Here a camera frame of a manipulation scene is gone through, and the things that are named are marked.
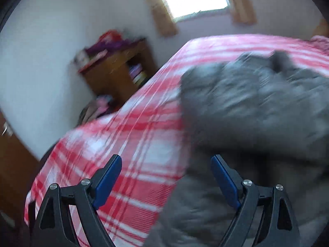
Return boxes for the red plaid bed blanket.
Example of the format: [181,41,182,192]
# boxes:
[24,33,329,247]

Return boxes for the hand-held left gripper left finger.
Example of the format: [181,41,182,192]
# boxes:
[29,154,122,247]

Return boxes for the wooden headboard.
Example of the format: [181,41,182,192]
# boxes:
[312,18,329,38]

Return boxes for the grey puffer jacket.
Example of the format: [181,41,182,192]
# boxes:
[148,50,329,247]

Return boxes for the stack of books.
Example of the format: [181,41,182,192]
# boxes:
[129,63,147,86]

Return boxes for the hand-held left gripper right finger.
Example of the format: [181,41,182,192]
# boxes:
[211,154,300,247]

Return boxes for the red bag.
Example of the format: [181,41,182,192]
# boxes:
[99,30,121,43]

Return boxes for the pink items on floor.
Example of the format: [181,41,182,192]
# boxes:
[96,95,114,117]

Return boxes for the brown wooden wardrobe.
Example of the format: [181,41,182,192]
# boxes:
[0,111,39,227]

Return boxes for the wooden desk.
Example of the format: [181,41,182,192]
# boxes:
[77,38,157,108]

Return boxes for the red and white box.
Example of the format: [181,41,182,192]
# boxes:
[78,49,108,72]

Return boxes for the pink plaid quilt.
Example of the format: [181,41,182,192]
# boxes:
[310,35,329,50]

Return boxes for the yellow curtain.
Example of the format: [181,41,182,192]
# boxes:
[140,0,179,37]
[224,0,257,25]

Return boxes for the purple cloth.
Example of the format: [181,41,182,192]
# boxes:
[85,38,134,54]

